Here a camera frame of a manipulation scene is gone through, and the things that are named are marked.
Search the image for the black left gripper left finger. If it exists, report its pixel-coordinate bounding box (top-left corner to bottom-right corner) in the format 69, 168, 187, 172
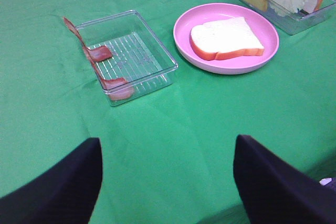
1, 137, 103, 223

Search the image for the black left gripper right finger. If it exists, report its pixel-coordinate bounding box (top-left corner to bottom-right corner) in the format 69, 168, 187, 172
233, 135, 335, 223

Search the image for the bacon strip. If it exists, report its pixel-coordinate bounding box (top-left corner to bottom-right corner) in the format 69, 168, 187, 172
82, 47, 134, 101
63, 17, 112, 62

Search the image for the pink round plate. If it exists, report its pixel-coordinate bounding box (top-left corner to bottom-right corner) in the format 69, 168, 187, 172
173, 3, 279, 74

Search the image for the green tablecloth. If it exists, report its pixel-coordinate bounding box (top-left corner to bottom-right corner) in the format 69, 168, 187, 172
1, 0, 335, 223

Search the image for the clear left plastic tray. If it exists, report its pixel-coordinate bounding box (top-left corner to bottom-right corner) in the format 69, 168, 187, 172
76, 10, 178, 106

